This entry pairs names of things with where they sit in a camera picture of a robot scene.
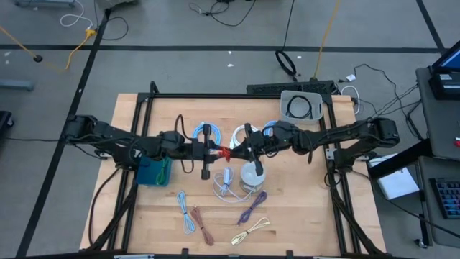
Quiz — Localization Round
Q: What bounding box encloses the yellow floor cable with plug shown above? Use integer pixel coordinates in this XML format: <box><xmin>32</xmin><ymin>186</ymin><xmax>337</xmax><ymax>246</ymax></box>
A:
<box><xmin>0</xmin><ymin>24</ymin><xmax>98</xmax><ymax>71</ymax></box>

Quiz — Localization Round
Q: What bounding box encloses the black keyboard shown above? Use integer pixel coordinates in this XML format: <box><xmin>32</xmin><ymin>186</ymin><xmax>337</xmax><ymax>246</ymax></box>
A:
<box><xmin>429</xmin><ymin>177</ymin><xmax>460</xmax><ymax>219</ymax></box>

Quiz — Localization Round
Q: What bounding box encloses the blue plastic bin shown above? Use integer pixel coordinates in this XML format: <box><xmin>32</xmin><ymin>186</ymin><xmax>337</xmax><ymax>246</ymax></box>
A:
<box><xmin>135</xmin><ymin>155</ymin><xmax>173</xmax><ymax>187</ymax></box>

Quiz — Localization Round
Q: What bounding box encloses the white paper pad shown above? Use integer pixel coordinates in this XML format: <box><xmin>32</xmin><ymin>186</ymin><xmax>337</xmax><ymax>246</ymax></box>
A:
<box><xmin>368</xmin><ymin>153</ymin><xmax>420</xmax><ymax>201</ymax></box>

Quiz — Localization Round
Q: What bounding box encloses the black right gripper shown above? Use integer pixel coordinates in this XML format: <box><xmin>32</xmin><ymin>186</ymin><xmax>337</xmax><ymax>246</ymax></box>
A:
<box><xmin>229</xmin><ymin>123</ymin><xmax>276</xmax><ymax>176</ymax></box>

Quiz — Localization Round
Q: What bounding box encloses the open laptop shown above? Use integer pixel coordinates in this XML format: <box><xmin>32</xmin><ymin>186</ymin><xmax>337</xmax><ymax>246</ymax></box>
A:
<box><xmin>430</xmin><ymin>45</ymin><xmax>460</xmax><ymax>73</ymax></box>

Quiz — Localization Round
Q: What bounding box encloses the cream cable bundle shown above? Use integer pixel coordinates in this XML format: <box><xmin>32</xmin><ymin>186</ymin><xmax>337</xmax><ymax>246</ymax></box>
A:
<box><xmin>231</xmin><ymin>217</ymin><xmax>271</xmax><ymax>246</ymax></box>

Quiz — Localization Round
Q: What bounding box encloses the purple cable bundle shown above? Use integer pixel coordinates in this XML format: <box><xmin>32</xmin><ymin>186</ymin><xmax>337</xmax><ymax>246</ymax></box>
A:
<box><xmin>236</xmin><ymin>190</ymin><xmax>269</xmax><ymax>227</ymax></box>

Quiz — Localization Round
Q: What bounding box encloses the white mushroom table lamp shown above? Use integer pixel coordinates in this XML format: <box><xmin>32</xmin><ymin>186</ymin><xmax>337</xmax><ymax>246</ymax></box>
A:
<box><xmin>239</xmin><ymin>161</ymin><xmax>267</xmax><ymax>194</ymax></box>

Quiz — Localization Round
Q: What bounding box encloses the white cable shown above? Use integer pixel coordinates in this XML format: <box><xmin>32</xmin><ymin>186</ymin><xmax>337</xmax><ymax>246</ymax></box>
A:
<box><xmin>229</xmin><ymin>124</ymin><xmax>259</xmax><ymax>149</ymax></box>

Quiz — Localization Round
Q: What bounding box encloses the grey plastic bin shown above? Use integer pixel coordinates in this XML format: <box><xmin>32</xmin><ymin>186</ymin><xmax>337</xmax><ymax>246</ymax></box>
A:
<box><xmin>279</xmin><ymin>89</ymin><xmax>323</xmax><ymax>126</ymax></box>

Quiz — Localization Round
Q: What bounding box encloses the pink cable bundle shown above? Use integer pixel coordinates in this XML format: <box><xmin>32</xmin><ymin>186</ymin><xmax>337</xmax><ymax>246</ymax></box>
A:
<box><xmin>189</xmin><ymin>206</ymin><xmax>216</xmax><ymax>247</ymax></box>

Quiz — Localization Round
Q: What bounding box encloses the black coiled floor cable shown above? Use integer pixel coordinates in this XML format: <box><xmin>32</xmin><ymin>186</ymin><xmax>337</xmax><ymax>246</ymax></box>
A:
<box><xmin>275</xmin><ymin>49</ymin><xmax>298</xmax><ymax>77</ymax></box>

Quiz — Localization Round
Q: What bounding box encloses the black table frame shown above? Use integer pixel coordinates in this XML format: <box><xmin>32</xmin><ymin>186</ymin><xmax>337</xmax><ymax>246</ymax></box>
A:
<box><xmin>79</xmin><ymin>81</ymin><xmax>388</xmax><ymax>259</ymax></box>

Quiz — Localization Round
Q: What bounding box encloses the light blue cable bundle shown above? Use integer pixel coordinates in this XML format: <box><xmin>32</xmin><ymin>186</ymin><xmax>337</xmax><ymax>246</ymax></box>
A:
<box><xmin>175</xmin><ymin>190</ymin><xmax>197</xmax><ymax>235</ymax></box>

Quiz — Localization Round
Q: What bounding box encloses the black box device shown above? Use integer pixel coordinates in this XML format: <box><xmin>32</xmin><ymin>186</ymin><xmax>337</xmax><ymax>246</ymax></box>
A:
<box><xmin>428</xmin><ymin>71</ymin><xmax>460</xmax><ymax>101</ymax></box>

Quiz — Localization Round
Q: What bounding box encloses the black perforated metal bar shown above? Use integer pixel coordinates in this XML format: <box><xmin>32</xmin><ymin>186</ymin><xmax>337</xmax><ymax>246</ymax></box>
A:
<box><xmin>247</xmin><ymin>80</ymin><xmax>335</xmax><ymax>96</ymax></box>

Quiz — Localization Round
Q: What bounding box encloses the grey desk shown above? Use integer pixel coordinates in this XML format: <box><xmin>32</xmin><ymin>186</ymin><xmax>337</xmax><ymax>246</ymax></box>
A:
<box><xmin>415</xmin><ymin>66</ymin><xmax>460</xmax><ymax>161</ymax></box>
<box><xmin>418</xmin><ymin>156</ymin><xmax>460</xmax><ymax>249</ymax></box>

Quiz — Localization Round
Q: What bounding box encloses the white lamp cord with plug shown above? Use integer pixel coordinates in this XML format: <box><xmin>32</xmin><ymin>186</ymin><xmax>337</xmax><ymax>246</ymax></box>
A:
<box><xmin>211</xmin><ymin>167</ymin><xmax>254</xmax><ymax>204</ymax></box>

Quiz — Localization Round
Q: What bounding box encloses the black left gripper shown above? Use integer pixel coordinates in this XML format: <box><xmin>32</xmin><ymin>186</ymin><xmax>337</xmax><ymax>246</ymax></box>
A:
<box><xmin>182</xmin><ymin>124</ymin><xmax>226</xmax><ymax>181</ymax></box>

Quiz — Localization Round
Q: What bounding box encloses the green cable bundle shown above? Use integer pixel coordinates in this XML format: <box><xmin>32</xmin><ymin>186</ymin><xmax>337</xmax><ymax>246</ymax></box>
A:
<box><xmin>155</xmin><ymin>158</ymin><xmax>170</xmax><ymax>186</ymax></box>

